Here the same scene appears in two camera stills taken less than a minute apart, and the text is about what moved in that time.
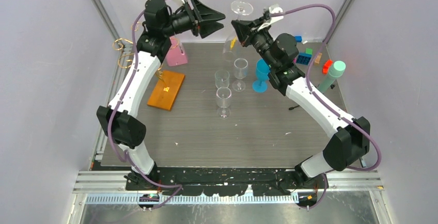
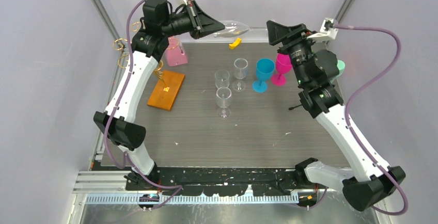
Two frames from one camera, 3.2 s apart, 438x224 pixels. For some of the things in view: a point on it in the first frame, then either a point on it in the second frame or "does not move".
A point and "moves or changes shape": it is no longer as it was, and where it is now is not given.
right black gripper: (243, 28) → (277, 33)
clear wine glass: (240, 72) does not move
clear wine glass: (222, 78) does not move
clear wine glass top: (231, 45) moves or changes shape
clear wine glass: (223, 99) does not move
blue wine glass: (262, 70) does not move
